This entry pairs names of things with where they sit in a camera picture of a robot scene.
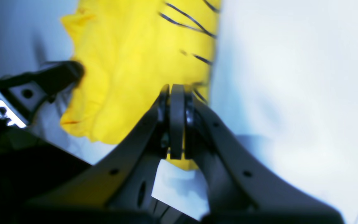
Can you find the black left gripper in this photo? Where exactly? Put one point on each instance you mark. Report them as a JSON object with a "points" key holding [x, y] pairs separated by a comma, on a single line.
{"points": [[22, 95]]}

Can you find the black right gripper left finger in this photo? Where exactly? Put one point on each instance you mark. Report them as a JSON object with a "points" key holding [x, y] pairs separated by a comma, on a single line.
{"points": [[124, 179]]}

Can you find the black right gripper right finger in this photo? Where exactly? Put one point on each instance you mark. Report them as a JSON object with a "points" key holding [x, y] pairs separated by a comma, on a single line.
{"points": [[239, 186]]}

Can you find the yellow-orange T-shirt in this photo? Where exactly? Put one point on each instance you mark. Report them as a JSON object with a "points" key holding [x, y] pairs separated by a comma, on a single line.
{"points": [[129, 50]]}

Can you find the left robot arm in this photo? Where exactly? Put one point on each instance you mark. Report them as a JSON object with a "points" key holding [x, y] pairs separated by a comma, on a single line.
{"points": [[33, 170]]}

